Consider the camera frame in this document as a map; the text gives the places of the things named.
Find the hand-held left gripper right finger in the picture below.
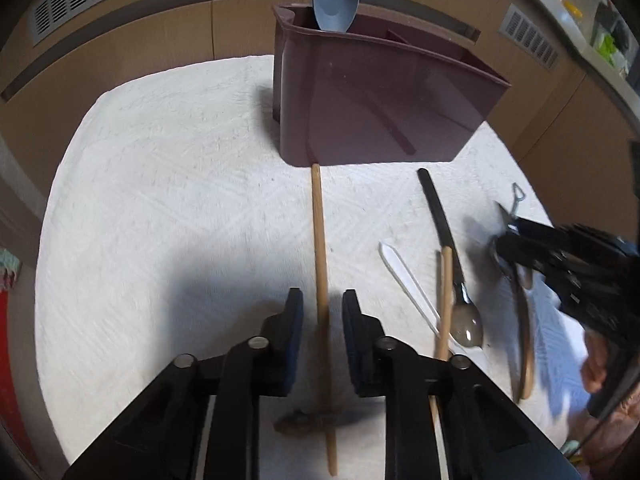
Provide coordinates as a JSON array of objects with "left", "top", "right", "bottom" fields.
[{"left": 341, "top": 289, "right": 583, "bottom": 480}]

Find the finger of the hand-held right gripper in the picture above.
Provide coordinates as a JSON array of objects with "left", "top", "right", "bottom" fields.
[
  {"left": 506, "top": 216, "right": 568, "bottom": 242},
  {"left": 495, "top": 234, "right": 558, "bottom": 277}
]

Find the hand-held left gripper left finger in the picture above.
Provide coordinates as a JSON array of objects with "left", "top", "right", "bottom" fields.
[{"left": 62, "top": 287, "right": 305, "bottom": 480}]

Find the grey metal spoon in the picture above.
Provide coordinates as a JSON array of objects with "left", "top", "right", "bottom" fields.
[{"left": 490, "top": 182, "right": 527, "bottom": 281}]

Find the wooden chopstick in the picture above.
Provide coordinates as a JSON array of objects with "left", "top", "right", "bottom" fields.
[
  {"left": 310, "top": 162, "right": 339, "bottom": 477},
  {"left": 429, "top": 246, "right": 454, "bottom": 441}
]

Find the white plastic spoon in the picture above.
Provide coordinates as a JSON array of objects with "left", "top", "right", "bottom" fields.
[{"left": 378, "top": 241, "right": 468, "bottom": 356}]

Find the dark wooden spoon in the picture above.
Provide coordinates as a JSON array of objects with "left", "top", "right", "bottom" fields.
[{"left": 510, "top": 267, "right": 536, "bottom": 401}]

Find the black-handled metal spoon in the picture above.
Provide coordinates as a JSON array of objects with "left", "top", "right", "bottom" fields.
[{"left": 416, "top": 167, "right": 485, "bottom": 350}]

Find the maroon plastic utensil holder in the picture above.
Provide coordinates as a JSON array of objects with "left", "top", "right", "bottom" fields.
[{"left": 272, "top": 4, "right": 512, "bottom": 168}]

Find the person's right hand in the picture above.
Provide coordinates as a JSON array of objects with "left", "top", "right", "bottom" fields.
[{"left": 581, "top": 334, "right": 617, "bottom": 394}]

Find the white textured towel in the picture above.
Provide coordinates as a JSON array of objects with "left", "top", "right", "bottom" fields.
[{"left": 35, "top": 55, "right": 590, "bottom": 480}]

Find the small grey vent grille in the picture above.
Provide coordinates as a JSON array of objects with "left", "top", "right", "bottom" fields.
[{"left": 500, "top": 4, "right": 561, "bottom": 68}]

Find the patterned cloth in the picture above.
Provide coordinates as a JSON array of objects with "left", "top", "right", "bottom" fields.
[{"left": 0, "top": 247, "right": 23, "bottom": 291}]

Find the wooden cabinet front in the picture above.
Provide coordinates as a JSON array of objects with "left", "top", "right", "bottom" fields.
[{"left": 0, "top": 0, "right": 640, "bottom": 311}]

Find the black cable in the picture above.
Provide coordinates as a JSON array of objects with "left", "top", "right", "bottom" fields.
[{"left": 562, "top": 400, "right": 626, "bottom": 466}]

